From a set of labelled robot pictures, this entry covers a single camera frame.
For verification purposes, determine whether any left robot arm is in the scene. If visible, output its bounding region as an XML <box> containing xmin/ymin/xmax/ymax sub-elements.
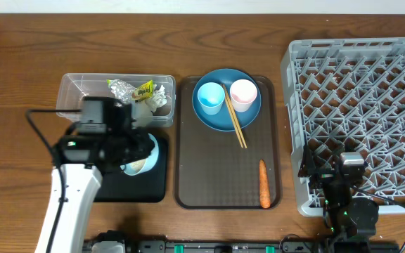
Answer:
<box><xmin>35</xmin><ymin>129</ymin><xmax>155</xmax><ymax>252</ymax></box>

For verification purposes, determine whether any light blue bowl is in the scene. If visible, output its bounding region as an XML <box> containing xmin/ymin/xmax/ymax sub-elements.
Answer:
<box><xmin>120</xmin><ymin>134</ymin><xmax>160</xmax><ymax>176</ymax></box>

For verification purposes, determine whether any wooden chopstick left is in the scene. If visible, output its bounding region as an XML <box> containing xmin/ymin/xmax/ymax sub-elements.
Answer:
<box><xmin>221</xmin><ymin>84</ymin><xmax>245</xmax><ymax>150</ymax></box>

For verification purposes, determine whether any brown serving tray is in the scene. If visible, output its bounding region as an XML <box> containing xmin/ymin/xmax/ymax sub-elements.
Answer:
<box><xmin>174</xmin><ymin>76</ymin><xmax>282</xmax><ymax>209</ymax></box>

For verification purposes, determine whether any yellow foil snack wrapper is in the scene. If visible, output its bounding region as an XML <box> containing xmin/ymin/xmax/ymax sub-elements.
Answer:
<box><xmin>107</xmin><ymin>79</ymin><xmax>154</xmax><ymax>103</ymax></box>

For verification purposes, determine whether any black plastic tray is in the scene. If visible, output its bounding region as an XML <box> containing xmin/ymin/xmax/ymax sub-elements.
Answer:
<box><xmin>94</xmin><ymin>137</ymin><xmax>168</xmax><ymax>202</ymax></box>

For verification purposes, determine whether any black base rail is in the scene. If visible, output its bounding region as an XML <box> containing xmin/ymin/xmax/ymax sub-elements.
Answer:
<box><xmin>82</xmin><ymin>231</ymin><xmax>399</xmax><ymax>253</ymax></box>

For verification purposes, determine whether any white paper napkin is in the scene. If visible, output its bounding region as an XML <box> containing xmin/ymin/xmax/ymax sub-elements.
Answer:
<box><xmin>133</xmin><ymin>80</ymin><xmax>167</xmax><ymax>127</ymax></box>

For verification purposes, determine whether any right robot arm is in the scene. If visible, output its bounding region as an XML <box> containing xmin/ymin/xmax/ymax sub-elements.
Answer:
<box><xmin>298</xmin><ymin>145</ymin><xmax>378</xmax><ymax>238</ymax></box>

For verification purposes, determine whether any light blue cup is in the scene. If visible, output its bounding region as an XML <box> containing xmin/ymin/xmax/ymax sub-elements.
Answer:
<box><xmin>197</xmin><ymin>82</ymin><xmax>225</xmax><ymax>115</ymax></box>

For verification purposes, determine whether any orange carrot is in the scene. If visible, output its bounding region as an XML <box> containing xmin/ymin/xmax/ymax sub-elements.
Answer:
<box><xmin>259</xmin><ymin>160</ymin><xmax>271</xmax><ymax>209</ymax></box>

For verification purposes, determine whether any wooden chopstick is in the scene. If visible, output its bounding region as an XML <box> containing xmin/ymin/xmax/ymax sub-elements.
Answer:
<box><xmin>221</xmin><ymin>84</ymin><xmax>245</xmax><ymax>150</ymax></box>
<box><xmin>223</xmin><ymin>84</ymin><xmax>248</xmax><ymax>150</ymax></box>

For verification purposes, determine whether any pink cup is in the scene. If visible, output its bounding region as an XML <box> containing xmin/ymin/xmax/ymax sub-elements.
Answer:
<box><xmin>229</xmin><ymin>79</ymin><xmax>258</xmax><ymax>112</ymax></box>

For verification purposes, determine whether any grey dishwasher rack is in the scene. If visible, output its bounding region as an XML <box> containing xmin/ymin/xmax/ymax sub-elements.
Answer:
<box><xmin>281</xmin><ymin>37</ymin><xmax>405</xmax><ymax>216</ymax></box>

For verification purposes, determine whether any wooden chopstick right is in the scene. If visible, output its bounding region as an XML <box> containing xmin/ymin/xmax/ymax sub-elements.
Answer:
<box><xmin>223</xmin><ymin>84</ymin><xmax>248</xmax><ymax>150</ymax></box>

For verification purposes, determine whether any clear plastic bin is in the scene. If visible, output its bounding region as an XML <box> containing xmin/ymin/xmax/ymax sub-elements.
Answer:
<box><xmin>56</xmin><ymin>73</ymin><xmax>176</xmax><ymax>128</ymax></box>

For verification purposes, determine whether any dark blue plate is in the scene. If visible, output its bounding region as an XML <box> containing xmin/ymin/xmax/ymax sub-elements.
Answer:
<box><xmin>192</xmin><ymin>68</ymin><xmax>262</xmax><ymax>131</ymax></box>

